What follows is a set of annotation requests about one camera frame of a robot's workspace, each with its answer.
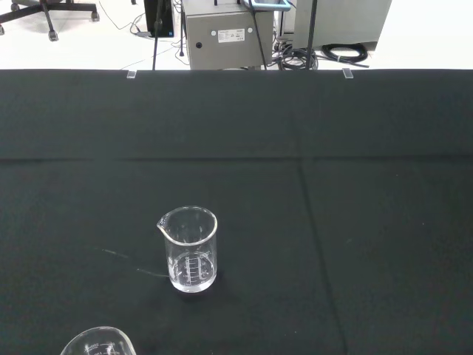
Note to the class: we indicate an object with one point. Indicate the black bench cloth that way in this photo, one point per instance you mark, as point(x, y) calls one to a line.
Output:
point(332, 207)

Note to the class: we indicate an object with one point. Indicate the grey metal cabinet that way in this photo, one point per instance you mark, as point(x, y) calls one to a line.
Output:
point(225, 51)

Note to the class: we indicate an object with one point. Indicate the black tripod leg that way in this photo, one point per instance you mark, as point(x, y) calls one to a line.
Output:
point(259, 44)
point(156, 40)
point(311, 33)

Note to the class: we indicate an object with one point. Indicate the clear cloth clip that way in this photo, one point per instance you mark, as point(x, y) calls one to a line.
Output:
point(347, 73)
point(131, 74)

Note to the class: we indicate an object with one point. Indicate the blue plastic tray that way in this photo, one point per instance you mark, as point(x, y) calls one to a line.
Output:
point(269, 5)

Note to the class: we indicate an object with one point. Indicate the black computer tower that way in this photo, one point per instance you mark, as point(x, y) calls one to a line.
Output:
point(151, 16)

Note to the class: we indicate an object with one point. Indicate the white cabinet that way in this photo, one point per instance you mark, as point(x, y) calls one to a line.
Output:
point(343, 22)

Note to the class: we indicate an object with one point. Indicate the black office chair base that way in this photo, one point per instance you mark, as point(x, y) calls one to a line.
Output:
point(46, 9)

